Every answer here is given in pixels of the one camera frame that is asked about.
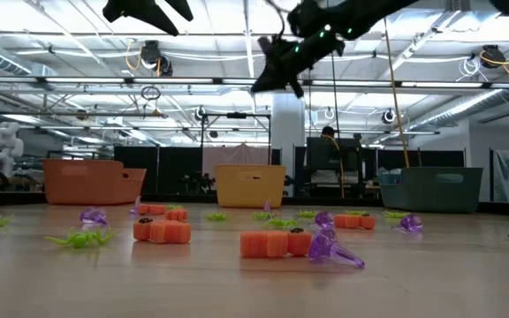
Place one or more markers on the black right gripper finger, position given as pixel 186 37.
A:
pixel 268 76
pixel 278 81

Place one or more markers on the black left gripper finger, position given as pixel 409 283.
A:
pixel 181 6
pixel 139 9

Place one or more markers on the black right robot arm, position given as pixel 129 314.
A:
pixel 369 13

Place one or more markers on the person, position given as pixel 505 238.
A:
pixel 328 131

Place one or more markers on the long ceiling light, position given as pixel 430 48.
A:
pixel 444 84
pixel 104 81

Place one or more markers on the pink cloth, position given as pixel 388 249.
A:
pixel 237 159

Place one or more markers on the yellow plastic bin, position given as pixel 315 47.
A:
pixel 250 185

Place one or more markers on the black partition panel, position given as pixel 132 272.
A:
pixel 435 158
pixel 166 168

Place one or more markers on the orange plastic bin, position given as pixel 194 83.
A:
pixel 86 181

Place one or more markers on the teal plastic bin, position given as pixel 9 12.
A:
pixel 431 190

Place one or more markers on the white robot figure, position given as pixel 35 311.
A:
pixel 5 146

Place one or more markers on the black frame stand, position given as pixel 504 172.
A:
pixel 237 115

